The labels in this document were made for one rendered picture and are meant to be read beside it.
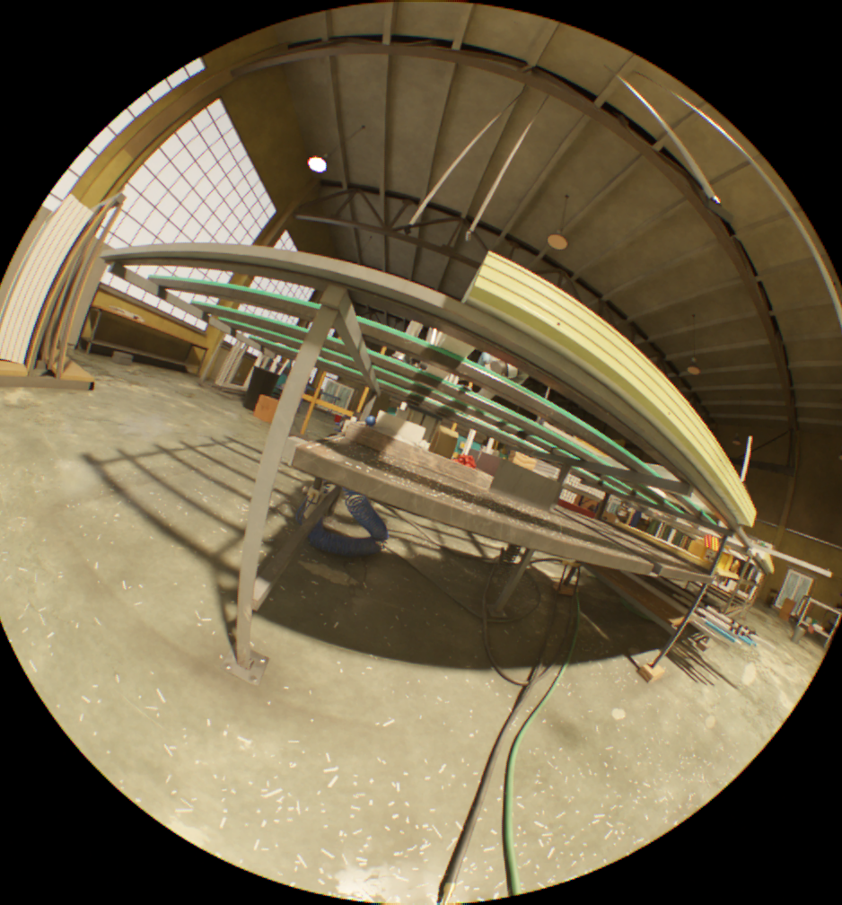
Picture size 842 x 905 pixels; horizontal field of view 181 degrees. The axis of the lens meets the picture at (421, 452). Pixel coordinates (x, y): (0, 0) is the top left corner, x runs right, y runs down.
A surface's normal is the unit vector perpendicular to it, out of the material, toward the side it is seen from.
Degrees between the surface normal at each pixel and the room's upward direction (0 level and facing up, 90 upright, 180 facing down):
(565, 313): 90
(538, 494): 90
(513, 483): 90
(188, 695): 0
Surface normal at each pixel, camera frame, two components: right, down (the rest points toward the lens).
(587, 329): 0.08, 0.10
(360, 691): 0.36, -0.93
